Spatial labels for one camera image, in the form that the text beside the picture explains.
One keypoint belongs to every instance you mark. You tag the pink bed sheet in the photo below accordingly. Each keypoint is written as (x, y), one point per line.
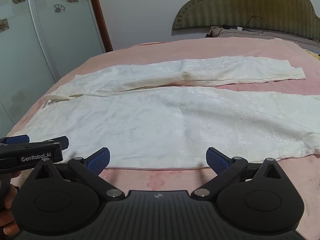
(264, 202)

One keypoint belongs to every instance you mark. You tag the glass wardrobe door with flowers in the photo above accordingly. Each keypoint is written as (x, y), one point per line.
(41, 42)

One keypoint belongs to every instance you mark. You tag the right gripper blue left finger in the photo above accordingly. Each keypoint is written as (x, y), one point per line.
(86, 171)

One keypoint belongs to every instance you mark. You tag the olive green tufted headboard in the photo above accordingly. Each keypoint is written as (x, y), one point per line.
(290, 16)

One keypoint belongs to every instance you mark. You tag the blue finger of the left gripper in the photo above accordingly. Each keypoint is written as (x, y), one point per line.
(20, 139)
(60, 143)

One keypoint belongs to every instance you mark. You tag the white textured pants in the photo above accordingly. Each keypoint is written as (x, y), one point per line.
(166, 115)

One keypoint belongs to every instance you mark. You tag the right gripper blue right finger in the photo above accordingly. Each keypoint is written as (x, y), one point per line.
(227, 170)

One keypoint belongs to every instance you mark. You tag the brown wooden door frame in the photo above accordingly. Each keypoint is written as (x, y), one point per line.
(98, 13)

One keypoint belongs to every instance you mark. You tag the yellow patterned blanket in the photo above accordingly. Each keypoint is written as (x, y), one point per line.
(315, 55)

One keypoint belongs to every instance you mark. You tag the person's left hand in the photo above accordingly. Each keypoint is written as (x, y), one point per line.
(8, 223)

